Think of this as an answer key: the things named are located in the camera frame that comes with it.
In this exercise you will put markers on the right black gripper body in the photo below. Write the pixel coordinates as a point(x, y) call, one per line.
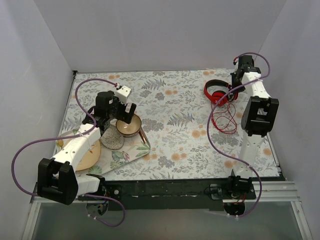
point(236, 81)

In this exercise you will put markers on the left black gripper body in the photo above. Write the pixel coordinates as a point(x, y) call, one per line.
point(124, 113)

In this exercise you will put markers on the red black headphones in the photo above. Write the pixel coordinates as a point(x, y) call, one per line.
point(215, 90)

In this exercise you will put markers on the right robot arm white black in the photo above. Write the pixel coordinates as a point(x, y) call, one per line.
point(257, 121)

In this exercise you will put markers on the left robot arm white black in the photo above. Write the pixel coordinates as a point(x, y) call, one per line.
point(56, 178)

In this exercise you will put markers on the beige ceramic bowl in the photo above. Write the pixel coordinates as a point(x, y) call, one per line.
point(129, 129)

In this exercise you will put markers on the copper spoon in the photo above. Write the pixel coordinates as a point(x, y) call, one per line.
point(144, 140)

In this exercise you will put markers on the speckled grey saucer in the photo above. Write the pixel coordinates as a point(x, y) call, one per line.
point(112, 139)

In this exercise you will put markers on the floral serving tray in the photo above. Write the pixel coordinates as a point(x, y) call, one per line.
point(109, 160)

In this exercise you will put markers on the yellow bird plate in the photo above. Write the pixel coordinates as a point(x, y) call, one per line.
point(89, 159)

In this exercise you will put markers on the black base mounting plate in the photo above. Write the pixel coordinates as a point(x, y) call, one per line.
point(213, 194)

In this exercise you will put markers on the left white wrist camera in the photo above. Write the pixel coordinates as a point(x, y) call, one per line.
point(122, 93)

